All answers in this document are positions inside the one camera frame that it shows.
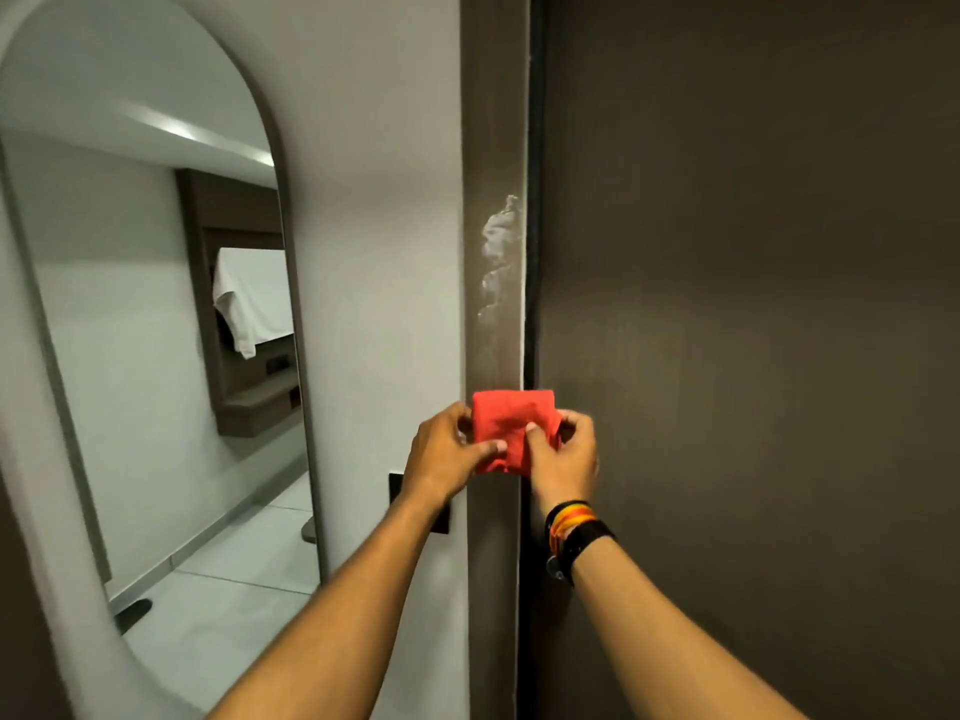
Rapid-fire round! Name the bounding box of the brown wooden door frame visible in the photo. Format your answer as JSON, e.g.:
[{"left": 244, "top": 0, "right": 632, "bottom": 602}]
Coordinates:
[{"left": 458, "top": 0, "right": 535, "bottom": 720}]

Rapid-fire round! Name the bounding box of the dark brown door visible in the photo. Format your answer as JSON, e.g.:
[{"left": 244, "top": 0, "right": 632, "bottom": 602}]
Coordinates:
[{"left": 522, "top": 0, "right": 960, "bottom": 720}]

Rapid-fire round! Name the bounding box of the orange yellow thread bracelet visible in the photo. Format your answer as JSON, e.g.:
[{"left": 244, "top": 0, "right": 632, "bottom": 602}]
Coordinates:
[{"left": 546, "top": 505, "right": 600, "bottom": 557}]

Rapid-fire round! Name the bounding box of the person's left hand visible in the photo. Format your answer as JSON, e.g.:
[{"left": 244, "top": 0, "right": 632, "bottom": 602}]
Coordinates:
[{"left": 401, "top": 402, "right": 510, "bottom": 512}]

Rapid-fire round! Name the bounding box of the person's right hand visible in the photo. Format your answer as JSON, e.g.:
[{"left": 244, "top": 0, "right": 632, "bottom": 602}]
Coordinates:
[{"left": 524, "top": 409, "right": 600, "bottom": 518}]

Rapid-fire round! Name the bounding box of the person's right forearm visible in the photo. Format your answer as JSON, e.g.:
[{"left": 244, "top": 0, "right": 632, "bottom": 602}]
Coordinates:
[{"left": 570, "top": 533, "right": 813, "bottom": 720}]

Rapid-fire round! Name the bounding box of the black wristband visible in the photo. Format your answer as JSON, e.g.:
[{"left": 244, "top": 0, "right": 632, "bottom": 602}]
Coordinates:
[{"left": 557, "top": 519, "right": 617, "bottom": 588}]

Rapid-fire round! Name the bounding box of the black wall switch plate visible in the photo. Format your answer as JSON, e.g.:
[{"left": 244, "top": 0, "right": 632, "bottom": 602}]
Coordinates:
[{"left": 387, "top": 471, "right": 453, "bottom": 536}]

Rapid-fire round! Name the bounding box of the red cloth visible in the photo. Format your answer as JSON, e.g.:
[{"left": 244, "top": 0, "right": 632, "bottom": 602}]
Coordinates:
[{"left": 470, "top": 389, "right": 564, "bottom": 476}]

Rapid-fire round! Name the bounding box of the person's left forearm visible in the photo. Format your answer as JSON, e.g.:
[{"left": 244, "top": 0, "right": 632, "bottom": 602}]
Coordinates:
[{"left": 205, "top": 487, "right": 453, "bottom": 720}]

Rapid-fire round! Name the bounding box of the arched wall mirror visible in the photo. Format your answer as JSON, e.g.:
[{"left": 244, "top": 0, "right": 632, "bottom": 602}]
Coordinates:
[{"left": 0, "top": 0, "right": 330, "bottom": 720}]

